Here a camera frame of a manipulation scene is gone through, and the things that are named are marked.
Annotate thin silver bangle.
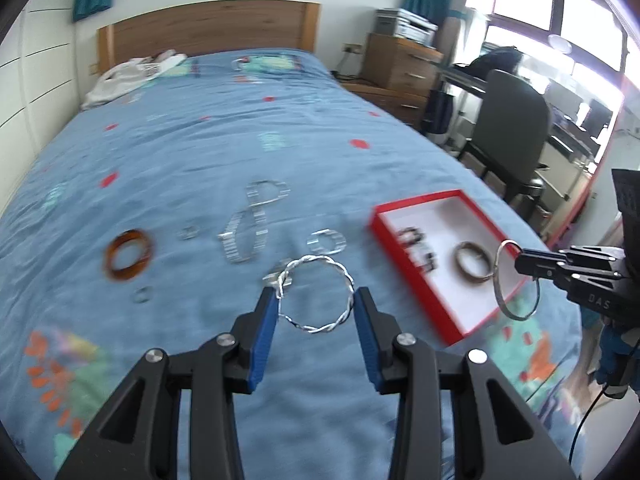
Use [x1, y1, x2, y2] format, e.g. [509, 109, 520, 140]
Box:
[491, 240, 541, 322]

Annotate twisted silver bangle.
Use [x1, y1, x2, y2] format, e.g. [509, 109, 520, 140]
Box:
[276, 255, 355, 335]

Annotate red shallow box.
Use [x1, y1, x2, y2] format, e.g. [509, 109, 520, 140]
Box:
[371, 190, 506, 344]

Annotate dark tortoiseshell bangle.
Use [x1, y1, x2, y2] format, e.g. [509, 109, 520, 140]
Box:
[454, 242, 494, 284]

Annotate dark beaded bracelet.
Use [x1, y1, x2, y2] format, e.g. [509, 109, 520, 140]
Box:
[397, 226, 440, 273]

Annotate amber orange bangle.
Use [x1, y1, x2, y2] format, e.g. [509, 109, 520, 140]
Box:
[103, 229, 154, 281]

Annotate silver chain necklace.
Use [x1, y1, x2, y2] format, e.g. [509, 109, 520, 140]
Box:
[214, 179, 292, 265]

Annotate blue gloved right hand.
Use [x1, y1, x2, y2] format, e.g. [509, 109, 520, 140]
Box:
[596, 323, 639, 400]

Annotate dark office chair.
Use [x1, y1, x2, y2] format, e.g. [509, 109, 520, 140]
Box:
[458, 70, 552, 203]

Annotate blue printed bedspread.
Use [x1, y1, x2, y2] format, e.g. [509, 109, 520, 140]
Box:
[1, 51, 582, 479]

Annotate wooden drawer cabinet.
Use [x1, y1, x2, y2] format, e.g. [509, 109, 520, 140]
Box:
[342, 34, 442, 129]

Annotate white printer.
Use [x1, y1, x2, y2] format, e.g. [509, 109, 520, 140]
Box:
[374, 9, 438, 47]

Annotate white garment on bed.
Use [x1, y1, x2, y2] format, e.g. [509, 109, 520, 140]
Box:
[80, 49, 188, 110]

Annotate white wardrobe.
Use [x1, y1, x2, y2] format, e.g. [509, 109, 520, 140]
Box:
[0, 0, 80, 208]

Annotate wooden headboard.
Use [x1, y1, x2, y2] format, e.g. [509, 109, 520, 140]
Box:
[96, 0, 321, 74]

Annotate small twisted silver bracelet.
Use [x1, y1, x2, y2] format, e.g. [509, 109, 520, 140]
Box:
[305, 228, 347, 256]

